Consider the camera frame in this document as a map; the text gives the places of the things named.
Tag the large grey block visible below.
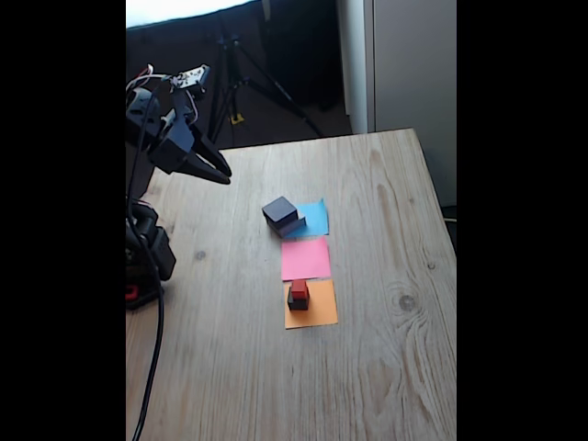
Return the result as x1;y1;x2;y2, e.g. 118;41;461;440
265;213;308;240

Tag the black camera cable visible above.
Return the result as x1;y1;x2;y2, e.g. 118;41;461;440
127;82;166;441

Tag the medium dark block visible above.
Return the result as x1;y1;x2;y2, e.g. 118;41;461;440
261;196;299;230

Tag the bright white light panel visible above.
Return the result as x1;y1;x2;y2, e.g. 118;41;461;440
126;0;258;29

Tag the small wrist camera board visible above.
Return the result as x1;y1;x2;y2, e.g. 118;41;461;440
168;63;211;96

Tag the orange paper sheet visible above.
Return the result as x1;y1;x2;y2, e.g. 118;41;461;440
283;278;339;331

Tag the tall black tripod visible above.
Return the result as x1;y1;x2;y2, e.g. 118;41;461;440
205;27;327;151

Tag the pink paper sheet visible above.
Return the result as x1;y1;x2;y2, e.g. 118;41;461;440
280;236;333;282

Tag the white cabinet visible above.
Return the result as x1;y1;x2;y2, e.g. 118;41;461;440
336;0;458;208

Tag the blue paper sheet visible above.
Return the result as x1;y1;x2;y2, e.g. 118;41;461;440
287;198;331;240

